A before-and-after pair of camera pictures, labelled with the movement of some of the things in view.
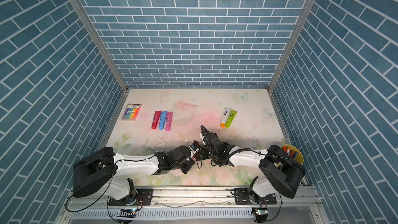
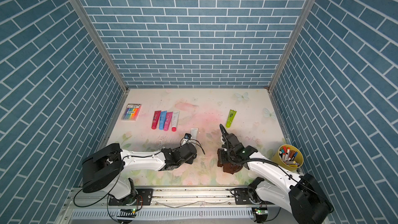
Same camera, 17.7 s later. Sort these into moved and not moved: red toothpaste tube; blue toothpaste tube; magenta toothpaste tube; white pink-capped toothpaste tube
Moved: white pink-capped toothpaste tube
Not moved: red toothpaste tube; blue toothpaste tube; magenta toothpaste tube
